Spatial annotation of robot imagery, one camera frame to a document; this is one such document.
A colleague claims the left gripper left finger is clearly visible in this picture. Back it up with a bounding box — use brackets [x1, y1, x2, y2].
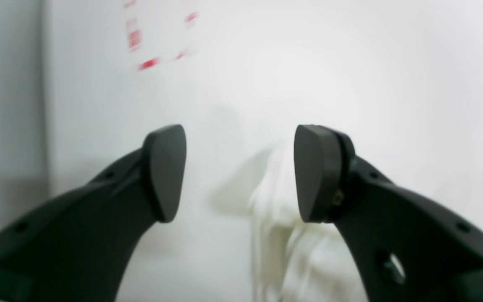
[0, 125, 187, 302]

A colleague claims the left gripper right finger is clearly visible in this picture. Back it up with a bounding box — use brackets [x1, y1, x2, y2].
[294, 125, 483, 302]

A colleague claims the white printed t-shirt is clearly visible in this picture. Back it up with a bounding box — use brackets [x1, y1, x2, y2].
[212, 143, 368, 302]

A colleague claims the red tape rectangle marking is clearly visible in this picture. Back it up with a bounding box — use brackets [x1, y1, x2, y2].
[122, 0, 199, 71]

